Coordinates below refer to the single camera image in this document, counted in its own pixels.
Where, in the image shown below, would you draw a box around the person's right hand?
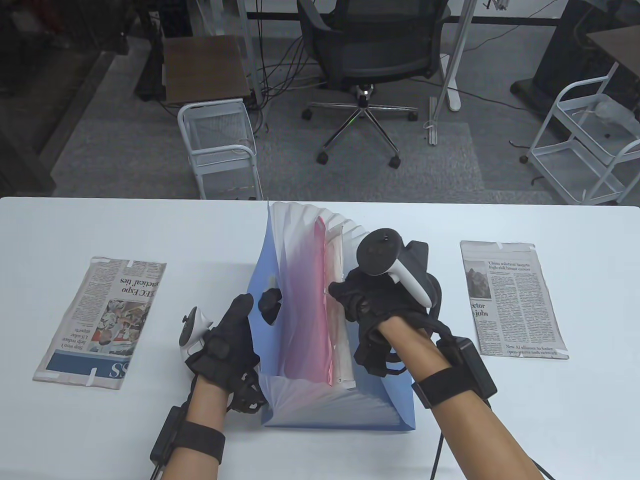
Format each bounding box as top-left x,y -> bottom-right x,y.
327,267 -> 443,378

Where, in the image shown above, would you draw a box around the person's left hand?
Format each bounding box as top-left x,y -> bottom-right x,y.
185,287 -> 283,388

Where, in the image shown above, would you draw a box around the cream printed form sheet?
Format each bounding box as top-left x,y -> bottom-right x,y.
325,225 -> 358,391

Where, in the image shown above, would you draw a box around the pink paper material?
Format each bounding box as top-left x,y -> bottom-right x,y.
280,216 -> 335,387

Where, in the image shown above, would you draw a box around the blue accordion folder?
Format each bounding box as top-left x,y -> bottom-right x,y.
247,200 -> 417,431

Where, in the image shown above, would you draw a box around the newspaper with blue banner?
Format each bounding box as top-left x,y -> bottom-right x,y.
33,256 -> 167,391

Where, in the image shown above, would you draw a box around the newspaper with grey photo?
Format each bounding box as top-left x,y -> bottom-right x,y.
460,240 -> 570,360

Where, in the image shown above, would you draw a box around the person's right forearm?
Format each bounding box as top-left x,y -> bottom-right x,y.
377,315 -> 543,480

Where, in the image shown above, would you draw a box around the person's left forearm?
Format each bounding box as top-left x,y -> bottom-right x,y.
162,375 -> 233,480

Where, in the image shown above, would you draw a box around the white black handheld controller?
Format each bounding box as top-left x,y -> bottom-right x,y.
356,228 -> 441,308
178,306 -> 213,361

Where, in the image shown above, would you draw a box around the black wrist battery pack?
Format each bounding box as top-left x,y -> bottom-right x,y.
150,406 -> 187,463
436,337 -> 498,401

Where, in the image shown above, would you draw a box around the aluminium bar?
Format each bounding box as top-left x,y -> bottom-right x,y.
427,96 -> 440,146

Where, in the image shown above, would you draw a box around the black mesh office chair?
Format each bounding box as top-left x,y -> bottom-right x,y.
296,0 -> 451,168

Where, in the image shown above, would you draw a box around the white desk leg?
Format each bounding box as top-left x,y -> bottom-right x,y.
432,0 -> 476,112

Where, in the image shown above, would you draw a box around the brown wooden side table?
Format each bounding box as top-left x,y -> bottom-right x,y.
163,35 -> 251,106

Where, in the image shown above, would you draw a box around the clear plastic bag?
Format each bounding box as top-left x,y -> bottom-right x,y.
592,95 -> 639,127

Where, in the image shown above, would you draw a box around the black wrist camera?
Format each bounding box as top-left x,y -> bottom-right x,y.
232,372 -> 268,415

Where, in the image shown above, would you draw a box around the black forearm strap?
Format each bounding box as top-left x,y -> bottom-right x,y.
412,367 -> 473,411
172,421 -> 226,463

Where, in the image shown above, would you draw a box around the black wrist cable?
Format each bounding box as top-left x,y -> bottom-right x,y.
431,430 -> 447,480

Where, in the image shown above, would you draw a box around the white wire cart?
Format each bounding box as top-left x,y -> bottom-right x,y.
177,98 -> 264,201
520,62 -> 640,206

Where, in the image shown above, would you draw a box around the black floor cables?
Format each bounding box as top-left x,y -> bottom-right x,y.
247,27 -> 328,136

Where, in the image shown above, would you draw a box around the black pedestal desk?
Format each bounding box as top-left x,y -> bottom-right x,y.
510,0 -> 640,118

